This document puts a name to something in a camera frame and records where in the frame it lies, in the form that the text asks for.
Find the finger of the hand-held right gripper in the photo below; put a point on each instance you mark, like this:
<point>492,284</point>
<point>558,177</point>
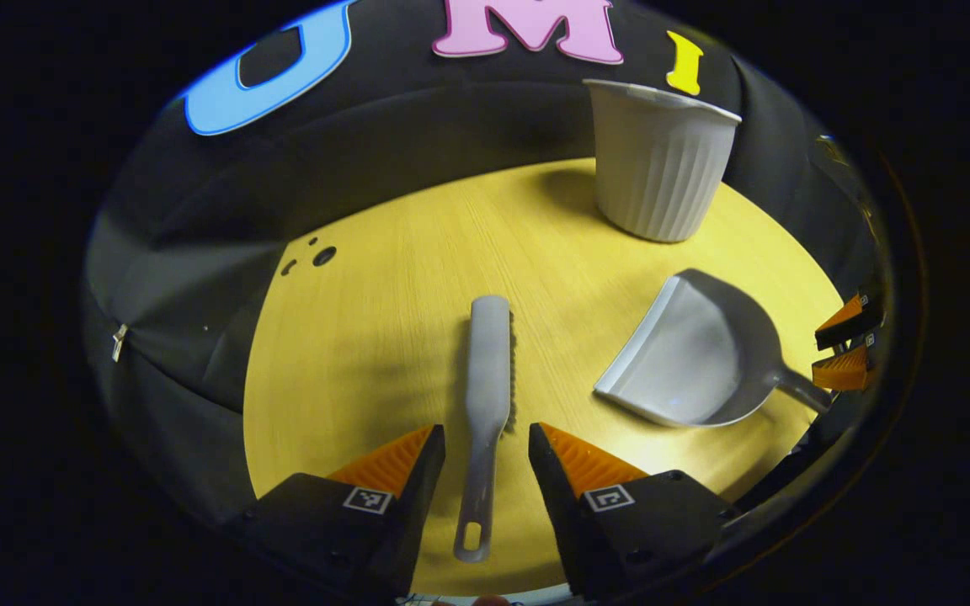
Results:
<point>851,324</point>
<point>847,369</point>

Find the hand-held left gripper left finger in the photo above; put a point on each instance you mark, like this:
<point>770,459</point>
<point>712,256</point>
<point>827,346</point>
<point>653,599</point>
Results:
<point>418,505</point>

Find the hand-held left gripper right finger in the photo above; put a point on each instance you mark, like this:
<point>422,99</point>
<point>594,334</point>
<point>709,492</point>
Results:
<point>556,505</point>

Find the grey dustpan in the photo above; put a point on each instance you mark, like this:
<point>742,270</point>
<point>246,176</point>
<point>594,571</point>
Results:
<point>695,353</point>

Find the grey small broom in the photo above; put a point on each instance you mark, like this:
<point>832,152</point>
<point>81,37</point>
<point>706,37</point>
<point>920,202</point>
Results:
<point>487,362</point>

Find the white ribbed garbage bin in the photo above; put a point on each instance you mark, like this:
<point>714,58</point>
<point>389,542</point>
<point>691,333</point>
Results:
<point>662,168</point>

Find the wooden desktop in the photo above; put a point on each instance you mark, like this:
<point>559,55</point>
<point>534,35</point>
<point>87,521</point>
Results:
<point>367,337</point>

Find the small silver clip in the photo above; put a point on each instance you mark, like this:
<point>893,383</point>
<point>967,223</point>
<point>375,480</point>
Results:
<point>119,342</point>

